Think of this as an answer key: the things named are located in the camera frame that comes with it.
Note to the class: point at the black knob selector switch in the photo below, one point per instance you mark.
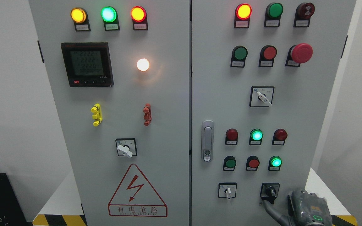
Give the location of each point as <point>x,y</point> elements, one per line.
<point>269,192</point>

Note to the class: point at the red terminal clip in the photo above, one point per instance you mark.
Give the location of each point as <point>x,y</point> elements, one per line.
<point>147,114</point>

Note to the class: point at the dark red indicator light left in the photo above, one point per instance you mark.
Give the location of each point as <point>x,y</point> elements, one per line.
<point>231,137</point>

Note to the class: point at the dark red indicator light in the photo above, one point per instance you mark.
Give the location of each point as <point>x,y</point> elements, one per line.
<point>231,137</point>
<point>279,137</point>

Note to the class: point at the white indicator light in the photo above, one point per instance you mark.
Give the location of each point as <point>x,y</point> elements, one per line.
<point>143,64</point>

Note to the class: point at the green push button lower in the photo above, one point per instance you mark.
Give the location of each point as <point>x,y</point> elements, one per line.
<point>229,163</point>

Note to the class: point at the grey left cabinet door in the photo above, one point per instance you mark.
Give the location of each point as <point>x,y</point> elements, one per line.
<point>163,146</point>

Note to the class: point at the grey cabinet door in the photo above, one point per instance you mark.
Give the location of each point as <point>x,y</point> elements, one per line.
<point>163,146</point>
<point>221,93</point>

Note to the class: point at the lit green indicator light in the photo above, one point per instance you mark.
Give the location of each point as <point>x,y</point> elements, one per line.
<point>256,136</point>

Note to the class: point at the green push button second row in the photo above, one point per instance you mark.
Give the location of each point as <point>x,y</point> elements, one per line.
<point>238,57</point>

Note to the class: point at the yellow terminal clip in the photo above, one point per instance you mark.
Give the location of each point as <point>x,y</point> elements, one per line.
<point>96,114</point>

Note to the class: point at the red push button lower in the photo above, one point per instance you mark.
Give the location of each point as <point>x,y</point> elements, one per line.
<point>252,163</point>

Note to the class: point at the grey right cabinet door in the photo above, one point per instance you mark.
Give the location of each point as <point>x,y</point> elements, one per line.
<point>221,93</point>

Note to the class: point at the red electric warning sticker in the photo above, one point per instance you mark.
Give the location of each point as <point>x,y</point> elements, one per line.
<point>136,197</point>

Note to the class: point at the dark red indicator light right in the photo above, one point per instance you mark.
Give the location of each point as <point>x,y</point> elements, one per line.
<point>279,137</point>

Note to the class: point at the black digital power meter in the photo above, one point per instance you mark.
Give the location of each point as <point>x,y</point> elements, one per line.
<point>88,64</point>

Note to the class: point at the red push button second row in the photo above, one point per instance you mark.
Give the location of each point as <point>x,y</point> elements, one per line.
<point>267,55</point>

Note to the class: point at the lit green push button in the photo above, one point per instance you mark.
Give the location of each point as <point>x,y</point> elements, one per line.
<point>275,163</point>

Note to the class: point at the red indicator light top left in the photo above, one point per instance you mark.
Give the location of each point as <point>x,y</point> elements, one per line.
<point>139,18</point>

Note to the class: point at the red indicator light right door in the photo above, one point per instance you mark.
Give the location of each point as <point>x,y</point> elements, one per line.
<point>242,16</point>

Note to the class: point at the green indicator light top left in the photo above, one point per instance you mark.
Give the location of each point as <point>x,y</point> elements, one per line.
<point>110,18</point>

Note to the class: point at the green push button top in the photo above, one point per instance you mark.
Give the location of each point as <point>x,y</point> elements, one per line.
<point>273,15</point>

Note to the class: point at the red emergency stop button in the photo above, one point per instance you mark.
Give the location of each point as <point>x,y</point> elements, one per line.
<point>298,54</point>

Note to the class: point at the yellow indicator light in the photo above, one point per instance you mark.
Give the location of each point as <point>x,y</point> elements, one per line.
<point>80,18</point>

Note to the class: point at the white platform with hazard stripes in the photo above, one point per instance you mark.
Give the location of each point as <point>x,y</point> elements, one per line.
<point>64,206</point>

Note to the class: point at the dark red buzzer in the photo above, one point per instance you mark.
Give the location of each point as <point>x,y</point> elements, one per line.
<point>304,12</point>

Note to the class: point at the silver door lock handle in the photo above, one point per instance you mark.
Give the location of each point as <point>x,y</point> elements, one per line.
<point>207,140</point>

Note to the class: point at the white selector switch left door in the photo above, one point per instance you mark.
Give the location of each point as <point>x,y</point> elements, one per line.
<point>126,147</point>

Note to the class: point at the white selector switch upper right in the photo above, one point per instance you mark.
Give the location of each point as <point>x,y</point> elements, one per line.
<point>261,96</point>

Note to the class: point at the white selector switch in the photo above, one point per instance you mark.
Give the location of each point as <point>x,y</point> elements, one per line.
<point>227,190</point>
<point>261,96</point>

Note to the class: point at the white selector switch lower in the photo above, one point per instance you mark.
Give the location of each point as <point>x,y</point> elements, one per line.
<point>227,190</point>

